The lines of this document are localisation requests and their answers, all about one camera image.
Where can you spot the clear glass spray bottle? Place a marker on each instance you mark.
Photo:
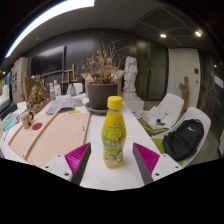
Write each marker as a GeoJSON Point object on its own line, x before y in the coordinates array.
{"type": "Point", "coordinates": [72, 90]}

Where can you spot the white chair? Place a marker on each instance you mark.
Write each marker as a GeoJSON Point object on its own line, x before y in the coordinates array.
{"type": "Point", "coordinates": [198, 115]}
{"type": "Point", "coordinates": [79, 88]}
{"type": "Point", "coordinates": [171, 104]}

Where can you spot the white tall cabinet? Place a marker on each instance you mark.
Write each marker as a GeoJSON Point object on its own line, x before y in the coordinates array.
{"type": "Point", "coordinates": [19, 80]}

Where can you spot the pale wooden board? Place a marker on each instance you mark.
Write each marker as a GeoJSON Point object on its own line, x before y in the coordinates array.
{"type": "Point", "coordinates": [56, 133]}

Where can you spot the long white ceiling light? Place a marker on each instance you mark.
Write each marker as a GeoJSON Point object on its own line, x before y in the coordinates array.
{"type": "Point", "coordinates": [50, 15]}

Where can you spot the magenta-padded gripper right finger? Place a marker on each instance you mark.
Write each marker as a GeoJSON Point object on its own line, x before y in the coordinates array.
{"type": "Point", "coordinates": [165, 165]}

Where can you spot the wooden human figure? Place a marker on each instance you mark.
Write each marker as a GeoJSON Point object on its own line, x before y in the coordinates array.
{"type": "Point", "coordinates": [184, 93]}

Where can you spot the brown carved wooden sculpture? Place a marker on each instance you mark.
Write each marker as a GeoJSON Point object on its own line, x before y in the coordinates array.
{"type": "Point", "coordinates": [37, 95]}

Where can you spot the small yellow flat item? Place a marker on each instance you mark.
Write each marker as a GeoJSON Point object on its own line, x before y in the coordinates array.
{"type": "Point", "coordinates": [74, 112]}

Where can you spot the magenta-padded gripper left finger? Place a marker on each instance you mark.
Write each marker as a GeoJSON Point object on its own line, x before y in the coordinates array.
{"type": "Point", "coordinates": [60, 165]}

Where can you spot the dark pot with dried plant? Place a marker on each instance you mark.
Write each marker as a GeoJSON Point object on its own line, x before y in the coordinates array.
{"type": "Point", "coordinates": [101, 95]}

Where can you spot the black backpack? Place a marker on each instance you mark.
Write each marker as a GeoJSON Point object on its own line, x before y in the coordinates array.
{"type": "Point", "coordinates": [183, 140]}

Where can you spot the small round tin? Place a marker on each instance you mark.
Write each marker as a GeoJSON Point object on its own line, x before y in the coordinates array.
{"type": "Point", "coordinates": [78, 102]}

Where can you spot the small white figurine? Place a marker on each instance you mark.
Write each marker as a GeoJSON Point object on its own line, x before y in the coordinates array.
{"type": "Point", "coordinates": [57, 89]}

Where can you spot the black desktop printer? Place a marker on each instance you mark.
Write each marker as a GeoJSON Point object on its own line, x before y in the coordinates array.
{"type": "Point", "coordinates": [6, 111]}

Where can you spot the stack of papers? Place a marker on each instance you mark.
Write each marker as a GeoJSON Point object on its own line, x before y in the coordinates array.
{"type": "Point", "coordinates": [155, 118]}

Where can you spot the wooden easel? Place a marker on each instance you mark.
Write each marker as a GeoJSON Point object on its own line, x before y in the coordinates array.
{"type": "Point", "coordinates": [66, 76]}

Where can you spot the open printed newspaper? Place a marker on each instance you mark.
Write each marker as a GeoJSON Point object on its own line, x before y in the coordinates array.
{"type": "Point", "coordinates": [60, 105]}

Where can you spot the flat round red coaster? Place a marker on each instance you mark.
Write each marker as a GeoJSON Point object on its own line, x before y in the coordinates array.
{"type": "Point", "coordinates": [37, 126]}

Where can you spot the round ceiling spotlight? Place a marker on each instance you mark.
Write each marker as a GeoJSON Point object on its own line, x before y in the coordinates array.
{"type": "Point", "coordinates": [163, 35]}
{"type": "Point", "coordinates": [198, 33]}

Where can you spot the white stone statue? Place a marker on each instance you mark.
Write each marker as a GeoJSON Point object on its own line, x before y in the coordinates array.
{"type": "Point", "coordinates": [130, 75]}

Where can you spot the yellow drink bottle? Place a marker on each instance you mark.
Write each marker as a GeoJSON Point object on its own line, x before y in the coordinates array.
{"type": "Point", "coordinates": [114, 133]}

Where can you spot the grey plant saucer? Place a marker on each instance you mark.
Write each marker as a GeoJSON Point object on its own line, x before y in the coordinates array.
{"type": "Point", "coordinates": [93, 110]}

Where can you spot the blue plastic pack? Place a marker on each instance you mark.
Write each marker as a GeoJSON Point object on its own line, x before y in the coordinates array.
{"type": "Point", "coordinates": [9, 122]}

